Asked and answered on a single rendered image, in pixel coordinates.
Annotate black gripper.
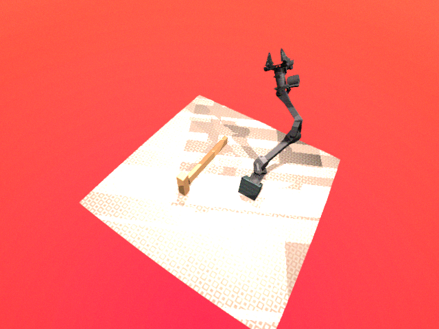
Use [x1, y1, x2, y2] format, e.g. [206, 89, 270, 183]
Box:
[263, 48, 294, 80]

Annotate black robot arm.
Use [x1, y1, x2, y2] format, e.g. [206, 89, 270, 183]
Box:
[249, 74, 303, 185]

